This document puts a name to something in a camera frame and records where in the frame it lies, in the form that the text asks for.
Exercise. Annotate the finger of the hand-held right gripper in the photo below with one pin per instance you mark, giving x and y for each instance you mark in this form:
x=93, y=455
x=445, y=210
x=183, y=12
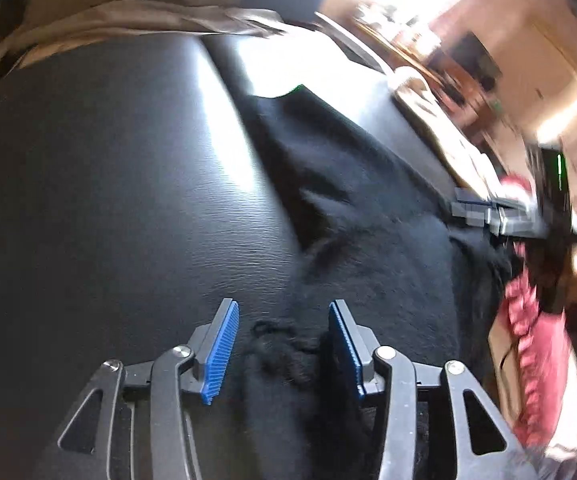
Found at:
x=493, y=220
x=475, y=196

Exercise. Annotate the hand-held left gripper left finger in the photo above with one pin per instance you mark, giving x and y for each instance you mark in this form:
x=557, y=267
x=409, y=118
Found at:
x=221, y=350

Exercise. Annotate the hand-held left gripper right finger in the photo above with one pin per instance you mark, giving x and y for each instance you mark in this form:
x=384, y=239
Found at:
x=346, y=350

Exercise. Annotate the black knit sweater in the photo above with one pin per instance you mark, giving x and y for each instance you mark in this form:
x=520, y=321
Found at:
x=368, y=240

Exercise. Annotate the beige blanket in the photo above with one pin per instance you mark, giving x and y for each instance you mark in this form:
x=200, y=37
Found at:
x=433, y=110

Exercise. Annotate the dark screen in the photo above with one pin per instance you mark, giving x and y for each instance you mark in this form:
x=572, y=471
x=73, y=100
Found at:
x=475, y=60

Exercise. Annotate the person's red ruffled top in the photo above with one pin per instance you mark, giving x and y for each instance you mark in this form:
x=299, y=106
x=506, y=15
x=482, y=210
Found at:
x=543, y=355

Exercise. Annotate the wooden side table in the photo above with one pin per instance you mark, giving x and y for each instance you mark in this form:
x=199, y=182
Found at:
x=408, y=35

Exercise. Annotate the black leather bed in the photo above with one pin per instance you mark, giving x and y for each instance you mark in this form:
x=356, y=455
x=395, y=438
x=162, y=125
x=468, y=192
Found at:
x=93, y=185

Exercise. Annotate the grey crumpled sheet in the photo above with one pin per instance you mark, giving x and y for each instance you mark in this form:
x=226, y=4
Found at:
x=133, y=15

